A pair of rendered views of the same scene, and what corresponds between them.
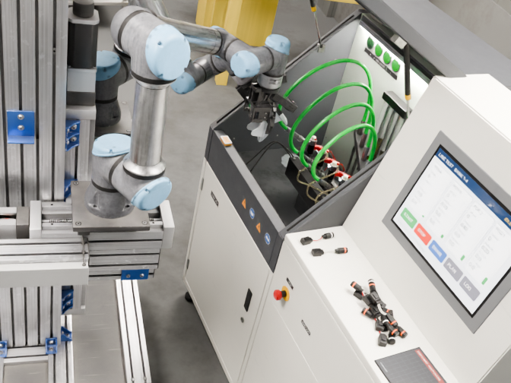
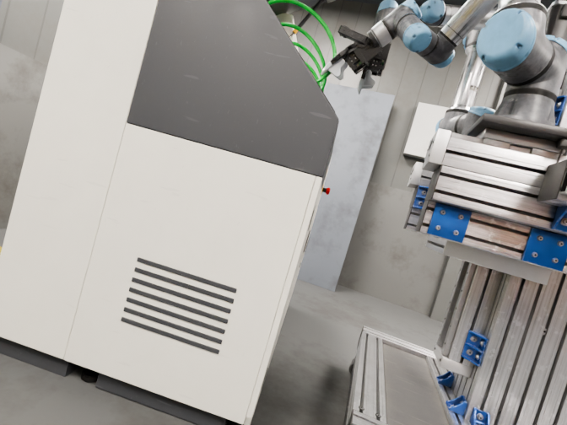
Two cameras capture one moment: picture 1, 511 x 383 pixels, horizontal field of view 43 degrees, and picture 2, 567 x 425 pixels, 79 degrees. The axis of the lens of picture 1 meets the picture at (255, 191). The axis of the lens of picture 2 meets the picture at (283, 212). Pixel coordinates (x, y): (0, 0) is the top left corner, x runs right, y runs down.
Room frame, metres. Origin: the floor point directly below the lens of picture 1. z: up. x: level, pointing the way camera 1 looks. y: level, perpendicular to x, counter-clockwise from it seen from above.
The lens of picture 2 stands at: (3.02, 0.74, 0.71)
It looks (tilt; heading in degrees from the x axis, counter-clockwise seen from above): 3 degrees down; 217
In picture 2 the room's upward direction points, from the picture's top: 16 degrees clockwise
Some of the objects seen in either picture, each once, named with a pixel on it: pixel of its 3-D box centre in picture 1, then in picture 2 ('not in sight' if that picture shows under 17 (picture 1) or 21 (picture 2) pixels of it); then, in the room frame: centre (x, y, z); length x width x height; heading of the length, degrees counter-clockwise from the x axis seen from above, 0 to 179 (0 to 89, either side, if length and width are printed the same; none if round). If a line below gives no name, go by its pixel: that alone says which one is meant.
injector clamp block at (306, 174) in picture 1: (315, 198); not in sight; (1.99, -0.23, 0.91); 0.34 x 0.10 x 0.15; 32
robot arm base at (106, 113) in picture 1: (99, 103); (523, 115); (1.98, 0.61, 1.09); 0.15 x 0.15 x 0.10
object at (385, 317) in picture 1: (377, 308); not in sight; (1.38, -0.43, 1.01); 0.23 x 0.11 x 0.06; 32
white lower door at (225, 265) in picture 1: (221, 273); (294, 274); (1.96, 0.06, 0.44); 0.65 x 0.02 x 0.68; 32
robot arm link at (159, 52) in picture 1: (148, 119); (470, 82); (1.44, 0.32, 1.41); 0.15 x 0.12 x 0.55; 54
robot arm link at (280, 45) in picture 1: (274, 55); (386, 18); (1.82, 0.04, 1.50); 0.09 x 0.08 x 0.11; 144
